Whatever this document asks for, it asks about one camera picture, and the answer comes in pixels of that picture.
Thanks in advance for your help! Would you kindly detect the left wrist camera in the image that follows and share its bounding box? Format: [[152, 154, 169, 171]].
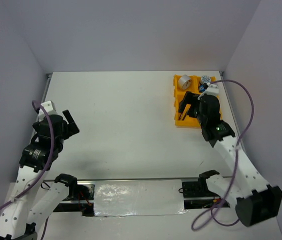
[[38, 100, 57, 121]]

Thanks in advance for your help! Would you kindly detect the yellow compartment tray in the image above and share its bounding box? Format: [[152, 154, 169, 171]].
[[172, 74, 223, 129]]

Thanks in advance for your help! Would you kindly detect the blue paint jar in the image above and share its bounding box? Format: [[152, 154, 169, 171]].
[[199, 85, 205, 92], [200, 75, 212, 85]]

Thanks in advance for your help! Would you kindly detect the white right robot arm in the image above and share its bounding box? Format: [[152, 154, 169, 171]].
[[178, 91, 282, 227]]

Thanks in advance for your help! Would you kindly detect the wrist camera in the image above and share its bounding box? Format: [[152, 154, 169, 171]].
[[198, 84, 219, 100], [38, 100, 57, 121]]

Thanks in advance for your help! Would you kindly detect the table aluminium rail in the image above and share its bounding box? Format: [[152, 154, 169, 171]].
[[30, 73, 53, 142], [219, 70, 244, 141]]

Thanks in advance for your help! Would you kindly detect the left table aluminium rail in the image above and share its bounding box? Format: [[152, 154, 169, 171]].
[[30, 73, 53, 142]]

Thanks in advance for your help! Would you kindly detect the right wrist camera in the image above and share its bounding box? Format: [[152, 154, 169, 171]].
[[198, 84, 219, 100]]

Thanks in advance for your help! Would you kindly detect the right table aluminium rail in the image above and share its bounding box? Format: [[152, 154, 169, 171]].
[[219, 70, 244, 141]]

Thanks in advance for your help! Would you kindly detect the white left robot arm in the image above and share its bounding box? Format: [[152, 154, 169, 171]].
[[0, 110, 89, 240]]

